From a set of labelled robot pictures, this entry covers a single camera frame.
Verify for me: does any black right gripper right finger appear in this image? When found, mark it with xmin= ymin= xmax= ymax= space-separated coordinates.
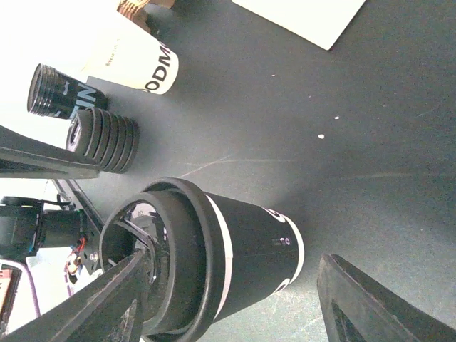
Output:
xmin=317 ymin=254 xmax=455 ymax=341

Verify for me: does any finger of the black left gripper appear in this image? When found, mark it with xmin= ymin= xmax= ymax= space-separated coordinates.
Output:
xmin=1 ymin=127 xmax=100 ymax=179

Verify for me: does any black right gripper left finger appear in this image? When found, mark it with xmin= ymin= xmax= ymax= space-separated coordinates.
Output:
xmin=2 ymin=252 xmax=148 ymax=341

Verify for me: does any black plastic cup lid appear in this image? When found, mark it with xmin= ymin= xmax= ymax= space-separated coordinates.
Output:
xmin=99 ymin=177 xmax=233 ymax=341

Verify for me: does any blue checkered paper bag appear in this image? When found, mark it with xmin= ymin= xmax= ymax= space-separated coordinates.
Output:
xmin=235 ymin=0 xmax=365 ymax=51

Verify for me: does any white paper coffee cup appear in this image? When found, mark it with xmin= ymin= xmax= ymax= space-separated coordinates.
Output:
xmin=63 ymin=1 xmax=180 ymax=95

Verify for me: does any single black lid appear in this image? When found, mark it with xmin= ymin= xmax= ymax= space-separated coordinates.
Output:
xmin=26 ymin=63 xmax=108 ymax=120

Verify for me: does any stack of black lids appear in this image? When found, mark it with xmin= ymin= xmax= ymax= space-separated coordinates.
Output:
xmin=66 ymin=108 xmax=140 ymax=174

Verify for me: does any brown cardboard cup carrier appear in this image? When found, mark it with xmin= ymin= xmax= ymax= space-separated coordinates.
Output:
xmin=116 ymin=0 xmax=175 ymax=33

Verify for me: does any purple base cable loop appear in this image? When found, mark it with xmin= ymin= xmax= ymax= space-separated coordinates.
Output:
xmin=0 ymin=259 xmax=42 ymax=320

